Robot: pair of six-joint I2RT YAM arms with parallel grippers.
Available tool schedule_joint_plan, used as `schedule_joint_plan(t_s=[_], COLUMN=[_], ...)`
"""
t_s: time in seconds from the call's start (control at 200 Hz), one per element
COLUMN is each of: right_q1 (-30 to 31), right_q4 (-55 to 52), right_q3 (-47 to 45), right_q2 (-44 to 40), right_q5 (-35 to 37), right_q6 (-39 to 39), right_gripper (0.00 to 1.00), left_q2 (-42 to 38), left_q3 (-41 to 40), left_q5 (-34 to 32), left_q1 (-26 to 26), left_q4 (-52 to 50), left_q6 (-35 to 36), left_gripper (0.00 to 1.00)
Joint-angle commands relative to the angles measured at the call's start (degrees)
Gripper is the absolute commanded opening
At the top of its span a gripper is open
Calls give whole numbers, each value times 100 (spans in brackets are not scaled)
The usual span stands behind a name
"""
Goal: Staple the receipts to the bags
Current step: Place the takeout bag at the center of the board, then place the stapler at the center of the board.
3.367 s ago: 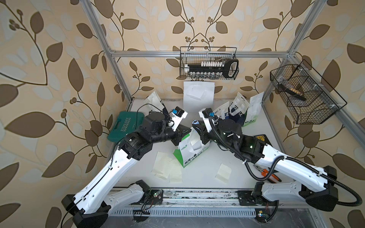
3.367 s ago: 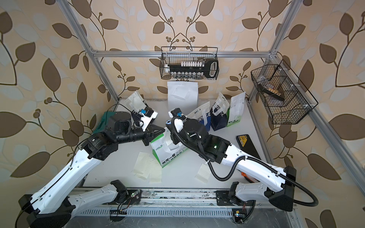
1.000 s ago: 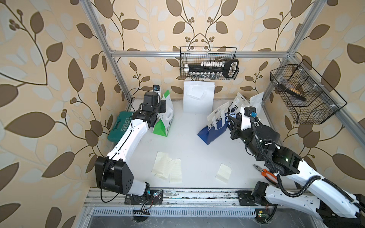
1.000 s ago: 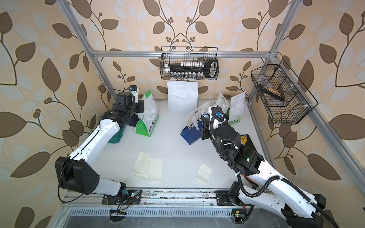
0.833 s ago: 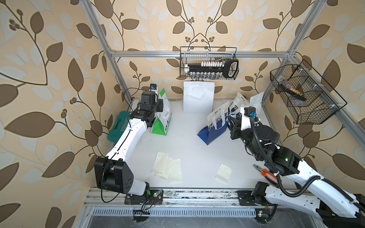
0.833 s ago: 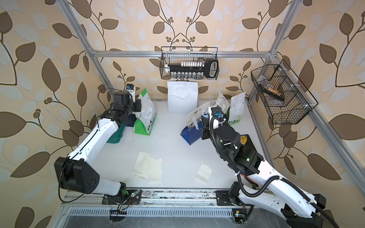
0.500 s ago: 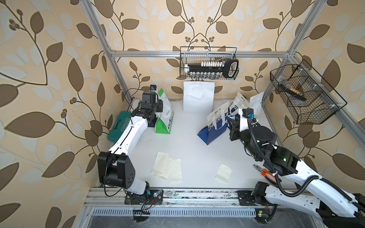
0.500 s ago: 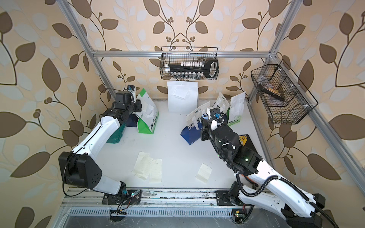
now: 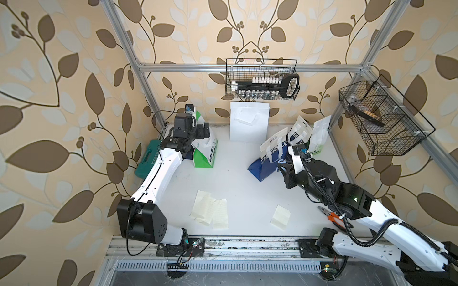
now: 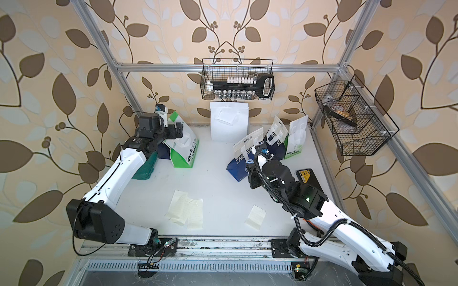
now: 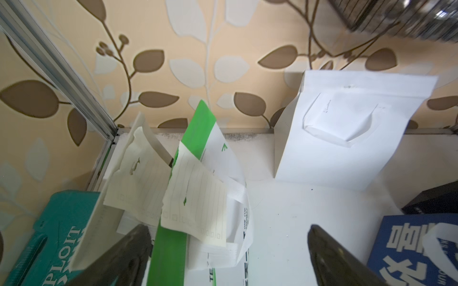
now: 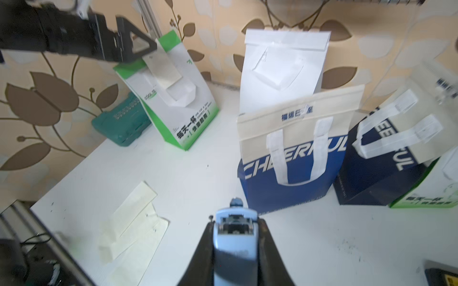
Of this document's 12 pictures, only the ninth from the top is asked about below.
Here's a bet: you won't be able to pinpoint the wire basket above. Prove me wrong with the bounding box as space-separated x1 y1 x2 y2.
224 58 300 101
339 75 436 156

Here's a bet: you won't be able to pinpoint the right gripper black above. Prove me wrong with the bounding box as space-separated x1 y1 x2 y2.
278 160 327 204

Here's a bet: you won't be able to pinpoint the green plastic tool case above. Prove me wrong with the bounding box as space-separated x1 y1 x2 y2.
135 139 161 179

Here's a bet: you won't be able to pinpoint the green white cool tea bag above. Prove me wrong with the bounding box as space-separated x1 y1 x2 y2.
192 110 218 168

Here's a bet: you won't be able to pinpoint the back wire basket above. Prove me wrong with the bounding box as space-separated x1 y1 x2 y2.
224 58 300 101

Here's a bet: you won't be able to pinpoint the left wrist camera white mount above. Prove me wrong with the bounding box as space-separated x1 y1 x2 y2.
185 104 196 114

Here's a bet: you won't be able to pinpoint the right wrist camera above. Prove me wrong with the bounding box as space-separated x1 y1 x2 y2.
288 144 311 165

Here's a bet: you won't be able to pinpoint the blue takeaway bag white handles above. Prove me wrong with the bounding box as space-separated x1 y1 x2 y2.
248 128 289 182

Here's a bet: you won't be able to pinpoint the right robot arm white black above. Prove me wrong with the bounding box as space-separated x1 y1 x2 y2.
277 144 458 286

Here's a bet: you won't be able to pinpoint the white flat bag back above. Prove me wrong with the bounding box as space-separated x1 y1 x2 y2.
230 102 270 144

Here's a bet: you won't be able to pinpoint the white green bag right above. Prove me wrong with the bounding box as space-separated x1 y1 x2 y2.
308 116 332 155

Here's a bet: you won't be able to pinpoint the black socket set holder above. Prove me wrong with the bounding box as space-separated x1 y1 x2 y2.
229 74 300 100

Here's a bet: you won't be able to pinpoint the dark navy bag right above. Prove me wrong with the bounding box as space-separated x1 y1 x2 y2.
287 116 312 155

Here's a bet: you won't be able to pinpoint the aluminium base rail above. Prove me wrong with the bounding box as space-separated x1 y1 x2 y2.
103 235 401 262

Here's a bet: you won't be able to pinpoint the right wire basket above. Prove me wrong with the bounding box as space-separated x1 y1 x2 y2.
339 75 436 156

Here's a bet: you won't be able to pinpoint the orange handled pliers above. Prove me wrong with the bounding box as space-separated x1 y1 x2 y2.
318 206 346 231

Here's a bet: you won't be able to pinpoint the object in right basket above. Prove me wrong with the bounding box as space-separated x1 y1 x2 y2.
350 105 385 127

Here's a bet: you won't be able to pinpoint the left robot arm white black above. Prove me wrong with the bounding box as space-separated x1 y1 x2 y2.
117 111 210 245

